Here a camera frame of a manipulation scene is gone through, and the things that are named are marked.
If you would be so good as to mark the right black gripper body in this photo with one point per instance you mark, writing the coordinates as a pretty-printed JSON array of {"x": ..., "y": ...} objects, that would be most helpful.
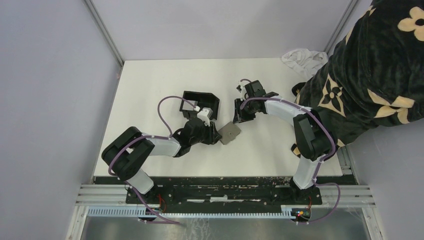
[{"x": 249, "y": 111}]

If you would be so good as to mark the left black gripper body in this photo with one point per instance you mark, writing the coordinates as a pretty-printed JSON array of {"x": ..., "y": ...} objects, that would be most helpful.
[{"x": 204, "y": 136}]

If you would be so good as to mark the grey leather card holder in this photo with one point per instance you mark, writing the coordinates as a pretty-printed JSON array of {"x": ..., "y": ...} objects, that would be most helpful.
[{"x": 229, "y": 132}]

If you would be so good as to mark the black plastic card box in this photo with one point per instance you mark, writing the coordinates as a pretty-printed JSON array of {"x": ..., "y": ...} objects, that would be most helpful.
[{"x": 200, "y": 99}]

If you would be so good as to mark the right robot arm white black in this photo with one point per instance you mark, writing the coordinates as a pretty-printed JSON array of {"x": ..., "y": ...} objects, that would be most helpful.
[{"x": 314, "y": 137}]

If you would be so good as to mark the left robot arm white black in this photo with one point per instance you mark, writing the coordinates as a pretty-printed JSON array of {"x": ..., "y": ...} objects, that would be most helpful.
[{"x": 126, "y": 155}]

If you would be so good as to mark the white crumpled cloth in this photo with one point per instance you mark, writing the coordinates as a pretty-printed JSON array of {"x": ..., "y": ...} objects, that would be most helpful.
[{"x": 305, "y": 62}]

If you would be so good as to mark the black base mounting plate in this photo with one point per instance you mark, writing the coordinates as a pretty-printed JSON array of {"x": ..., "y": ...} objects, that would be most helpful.
[{"x": 226, "y": 194}]

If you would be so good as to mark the black floral plush blanket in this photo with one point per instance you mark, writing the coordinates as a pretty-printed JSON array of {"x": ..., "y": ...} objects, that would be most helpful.
[{"x": 375, "y": 76}]

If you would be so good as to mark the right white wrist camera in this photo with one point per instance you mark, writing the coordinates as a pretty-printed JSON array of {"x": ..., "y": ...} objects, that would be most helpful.
[{"x": 242, "y": 90}]

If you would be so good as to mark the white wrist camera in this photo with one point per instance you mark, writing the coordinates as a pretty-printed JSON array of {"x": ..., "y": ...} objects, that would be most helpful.
[
  {"x": 204, "y": 114},
  {"x": 242, "y": 90}
]

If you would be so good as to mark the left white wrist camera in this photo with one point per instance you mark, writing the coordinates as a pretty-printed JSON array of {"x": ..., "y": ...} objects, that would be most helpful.
[{"x": 204, "y": 114}]

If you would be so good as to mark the grey slotted cable duct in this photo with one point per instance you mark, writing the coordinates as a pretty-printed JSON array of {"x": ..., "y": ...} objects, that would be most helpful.
[{"x": 142, "y": 212}]

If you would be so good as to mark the aluminium frame rail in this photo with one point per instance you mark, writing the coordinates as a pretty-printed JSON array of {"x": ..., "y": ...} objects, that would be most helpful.
[{"x": 342, "y": 190}]

